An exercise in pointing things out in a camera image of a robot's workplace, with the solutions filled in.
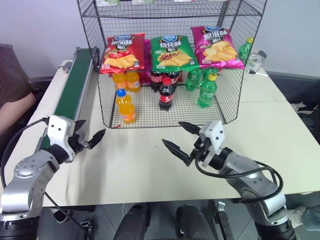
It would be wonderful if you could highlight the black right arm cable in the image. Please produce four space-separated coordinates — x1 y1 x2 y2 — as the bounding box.
194 149 281 202

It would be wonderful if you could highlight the red potato chips bag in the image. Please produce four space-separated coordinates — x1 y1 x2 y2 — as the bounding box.
99 32 147 75

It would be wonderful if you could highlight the green potato chips bag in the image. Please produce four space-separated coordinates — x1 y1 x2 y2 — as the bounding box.
149 34 201 74

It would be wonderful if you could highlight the orange soda bottle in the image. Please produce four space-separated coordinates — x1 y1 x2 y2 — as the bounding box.
125 70 142 94
111 72 129 92
115 88 137 125

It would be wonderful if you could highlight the black and white shoe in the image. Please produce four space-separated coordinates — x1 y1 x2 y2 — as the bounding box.
290 100 320 116

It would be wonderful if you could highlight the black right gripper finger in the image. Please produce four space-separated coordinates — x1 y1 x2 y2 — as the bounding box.
161 138 195 167
177 121 202 137

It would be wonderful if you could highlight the white handheld device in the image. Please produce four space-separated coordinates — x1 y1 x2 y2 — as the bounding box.
246 48 269 77

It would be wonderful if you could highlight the dark rounded shape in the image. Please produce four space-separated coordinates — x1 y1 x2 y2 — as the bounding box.
113 202 152 240
175 204 219 240

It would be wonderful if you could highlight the black wire mesh rack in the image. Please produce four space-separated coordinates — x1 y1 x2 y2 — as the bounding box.
75 0 268 130

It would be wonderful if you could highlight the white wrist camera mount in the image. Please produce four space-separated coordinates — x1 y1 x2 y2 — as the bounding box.
198 119 225 169
46 115 77 163

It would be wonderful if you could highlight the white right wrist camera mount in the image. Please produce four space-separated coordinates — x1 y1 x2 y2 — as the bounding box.
198 119 225 169

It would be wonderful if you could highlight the pink snack bag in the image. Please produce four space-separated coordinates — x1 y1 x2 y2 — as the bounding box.
139 39 154 85

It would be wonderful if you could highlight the cola bottle red label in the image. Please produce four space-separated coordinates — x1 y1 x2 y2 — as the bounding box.
158 77 177 112
149 70 166 93
164 70 181 89

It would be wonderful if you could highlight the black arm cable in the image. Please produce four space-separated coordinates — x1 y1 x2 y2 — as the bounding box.
194 149 281 202
0 116 51 190

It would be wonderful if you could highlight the black table leg bracket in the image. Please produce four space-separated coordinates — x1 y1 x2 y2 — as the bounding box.
213 200 234 240

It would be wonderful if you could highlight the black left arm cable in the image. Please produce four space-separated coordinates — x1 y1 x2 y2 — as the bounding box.
0 116 51 190

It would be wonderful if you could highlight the thin black hanging cable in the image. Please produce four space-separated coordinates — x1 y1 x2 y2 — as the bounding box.
42 189 92 240

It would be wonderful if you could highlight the green conveyor belt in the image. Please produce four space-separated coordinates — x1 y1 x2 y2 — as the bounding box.
36 46 101 157

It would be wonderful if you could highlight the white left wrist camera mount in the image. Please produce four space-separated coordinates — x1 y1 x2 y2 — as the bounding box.
46 115 77 163

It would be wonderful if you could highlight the green lemon soda bottle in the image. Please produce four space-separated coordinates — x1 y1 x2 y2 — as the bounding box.
184 69 204 92
236 37 255 64
201 66 221 79
197 72 219 109

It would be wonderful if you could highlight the magenta potato chips bag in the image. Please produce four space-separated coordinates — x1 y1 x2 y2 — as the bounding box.
190 25 246 70

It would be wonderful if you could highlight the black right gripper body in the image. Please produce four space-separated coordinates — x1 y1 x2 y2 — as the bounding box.
189 135 213 161

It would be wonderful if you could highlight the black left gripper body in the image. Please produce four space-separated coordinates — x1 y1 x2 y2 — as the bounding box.
67 132 91 156

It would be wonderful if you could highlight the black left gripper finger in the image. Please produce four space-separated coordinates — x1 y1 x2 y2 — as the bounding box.
87 128 107 150
74 119 87 134

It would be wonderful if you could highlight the person in brown shirt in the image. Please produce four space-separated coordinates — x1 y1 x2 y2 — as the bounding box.
0 43 38 133

